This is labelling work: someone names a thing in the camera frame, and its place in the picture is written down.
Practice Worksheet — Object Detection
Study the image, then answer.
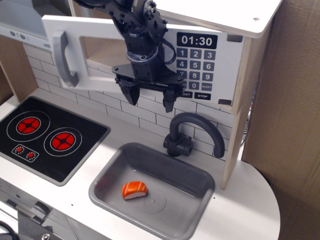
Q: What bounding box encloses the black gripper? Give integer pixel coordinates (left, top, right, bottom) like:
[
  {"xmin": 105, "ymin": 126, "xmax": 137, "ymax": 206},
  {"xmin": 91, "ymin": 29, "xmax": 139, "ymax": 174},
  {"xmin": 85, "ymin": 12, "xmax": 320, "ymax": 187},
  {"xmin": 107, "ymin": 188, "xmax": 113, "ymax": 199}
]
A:
[{"xmin": 112, "ymin": 48, "xmax": 184, "ymax": 113}]

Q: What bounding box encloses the white toy microwave door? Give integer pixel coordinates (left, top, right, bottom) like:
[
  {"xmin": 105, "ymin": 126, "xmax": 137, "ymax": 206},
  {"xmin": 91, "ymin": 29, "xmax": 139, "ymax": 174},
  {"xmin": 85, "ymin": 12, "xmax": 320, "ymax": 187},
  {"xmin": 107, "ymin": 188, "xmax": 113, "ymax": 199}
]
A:
[{"xmin": 42, "ymin": 15, "xmax": 244, "ymax": 107}]

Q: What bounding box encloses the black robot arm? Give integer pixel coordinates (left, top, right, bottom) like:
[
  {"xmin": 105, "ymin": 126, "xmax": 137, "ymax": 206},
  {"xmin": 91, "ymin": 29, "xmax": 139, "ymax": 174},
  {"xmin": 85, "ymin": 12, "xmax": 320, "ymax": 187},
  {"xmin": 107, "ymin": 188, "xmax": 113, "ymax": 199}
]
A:
[{"xmin": 77, "ymin": 0, "xmax": 184, "ymax": 113}]

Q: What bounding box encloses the white wooden microwave cabinet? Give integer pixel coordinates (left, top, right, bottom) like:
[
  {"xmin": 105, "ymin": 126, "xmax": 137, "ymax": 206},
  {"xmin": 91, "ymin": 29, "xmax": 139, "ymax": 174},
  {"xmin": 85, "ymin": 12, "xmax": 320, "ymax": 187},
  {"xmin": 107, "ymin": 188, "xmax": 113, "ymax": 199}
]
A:
[{"xmin": 68, "ymin": 0, "xmax": 271, "ymax": 190}]

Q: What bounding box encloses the dark grey toy faucet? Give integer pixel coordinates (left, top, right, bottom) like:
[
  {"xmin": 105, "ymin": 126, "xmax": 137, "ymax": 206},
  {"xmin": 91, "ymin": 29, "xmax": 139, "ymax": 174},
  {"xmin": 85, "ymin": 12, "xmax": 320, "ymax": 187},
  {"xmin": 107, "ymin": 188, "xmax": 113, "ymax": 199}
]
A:
[{"xmin": 163, "ymin": 112, "xmax": 226, "ymax": 159}]

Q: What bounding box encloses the orange salmon sushi toy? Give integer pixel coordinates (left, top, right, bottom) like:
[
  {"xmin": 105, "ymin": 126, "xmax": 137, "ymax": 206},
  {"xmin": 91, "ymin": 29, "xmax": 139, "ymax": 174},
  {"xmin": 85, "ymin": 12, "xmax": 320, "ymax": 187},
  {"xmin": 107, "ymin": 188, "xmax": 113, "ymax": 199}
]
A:
[{"xmin": 121, "ymin": 181, "xmax": 148, "ymax": 200}]

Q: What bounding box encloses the grey toy sink basin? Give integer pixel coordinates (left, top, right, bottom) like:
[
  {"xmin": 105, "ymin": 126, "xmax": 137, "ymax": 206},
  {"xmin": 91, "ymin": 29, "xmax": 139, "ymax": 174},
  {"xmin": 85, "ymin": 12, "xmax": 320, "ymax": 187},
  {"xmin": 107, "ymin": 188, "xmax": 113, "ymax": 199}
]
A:
[{"xmin": 89, "ymin": 143, "xmax": 215, "ymax": 240}]

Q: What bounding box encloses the black toy stove top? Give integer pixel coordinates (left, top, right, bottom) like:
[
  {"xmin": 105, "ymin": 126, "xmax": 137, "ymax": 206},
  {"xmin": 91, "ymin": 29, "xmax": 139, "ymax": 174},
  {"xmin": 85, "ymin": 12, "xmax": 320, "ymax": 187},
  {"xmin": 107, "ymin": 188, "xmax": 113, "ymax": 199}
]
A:
[{"xmin": 0, "ymin": 97, "xmax": 111, "ymax": 187}]

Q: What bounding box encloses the brown cardboard box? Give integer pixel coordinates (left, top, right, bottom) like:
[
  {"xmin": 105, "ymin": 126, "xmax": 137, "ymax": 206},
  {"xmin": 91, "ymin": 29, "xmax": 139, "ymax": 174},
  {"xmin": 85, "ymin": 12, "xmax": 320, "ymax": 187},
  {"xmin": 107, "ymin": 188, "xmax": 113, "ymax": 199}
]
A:
[{"xmin": 242, "ymin": 0, "xmax": 320, "ymax": 240}]

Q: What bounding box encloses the grey range hood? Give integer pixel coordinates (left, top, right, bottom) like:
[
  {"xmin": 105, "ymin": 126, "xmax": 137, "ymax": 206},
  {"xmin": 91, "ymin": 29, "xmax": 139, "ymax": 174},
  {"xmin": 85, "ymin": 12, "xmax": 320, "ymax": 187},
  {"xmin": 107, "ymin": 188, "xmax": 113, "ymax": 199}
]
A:
[{"xmin": 0, "ymin": 0, "xmax": 76, "ymax": 52}]

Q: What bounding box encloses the grey metal bracket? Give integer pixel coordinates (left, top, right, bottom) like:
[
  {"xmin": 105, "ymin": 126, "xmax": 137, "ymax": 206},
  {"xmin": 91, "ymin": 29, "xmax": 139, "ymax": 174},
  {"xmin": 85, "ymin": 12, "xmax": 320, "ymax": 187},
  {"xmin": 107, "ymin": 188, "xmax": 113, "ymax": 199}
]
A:
[{"xmin": 0, "ymin": 179, "xmax": 61, "ymax": 240}]

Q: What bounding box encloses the black cable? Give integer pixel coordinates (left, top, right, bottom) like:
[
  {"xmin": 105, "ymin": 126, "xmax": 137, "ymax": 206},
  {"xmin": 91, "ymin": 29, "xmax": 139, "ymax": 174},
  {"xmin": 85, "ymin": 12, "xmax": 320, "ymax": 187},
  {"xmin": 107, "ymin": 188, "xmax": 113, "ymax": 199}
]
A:
[{"xmin": 0, "ymin": 219, "xmax": 20, "ymax": 240}]

